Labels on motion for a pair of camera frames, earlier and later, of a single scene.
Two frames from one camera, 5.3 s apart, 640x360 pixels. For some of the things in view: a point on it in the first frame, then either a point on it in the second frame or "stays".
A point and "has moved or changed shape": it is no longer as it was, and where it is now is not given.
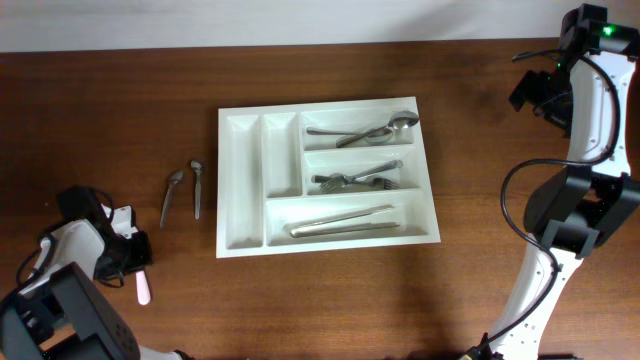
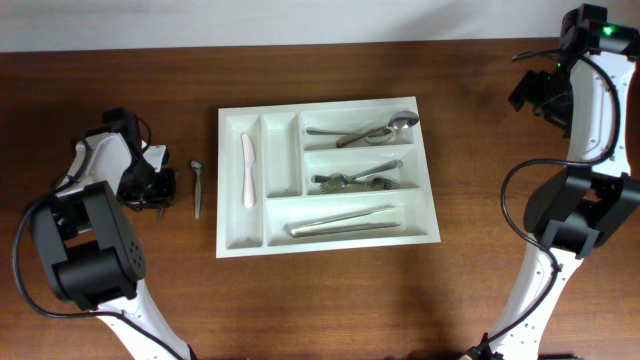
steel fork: [339, 180] stays
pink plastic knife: [143, 289] has moved or changed shape
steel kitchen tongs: [317, 227] stays
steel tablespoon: [397, 120] stays
